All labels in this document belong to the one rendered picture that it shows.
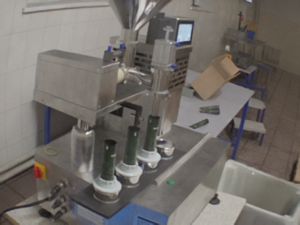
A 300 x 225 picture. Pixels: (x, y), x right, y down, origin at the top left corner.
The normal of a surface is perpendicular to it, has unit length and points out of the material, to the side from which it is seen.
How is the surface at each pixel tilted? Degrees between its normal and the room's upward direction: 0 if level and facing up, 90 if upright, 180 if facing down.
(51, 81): 90
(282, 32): 90
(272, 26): 90
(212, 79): 90
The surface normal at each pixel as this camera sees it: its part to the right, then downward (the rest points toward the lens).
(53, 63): -0.45, 0.25
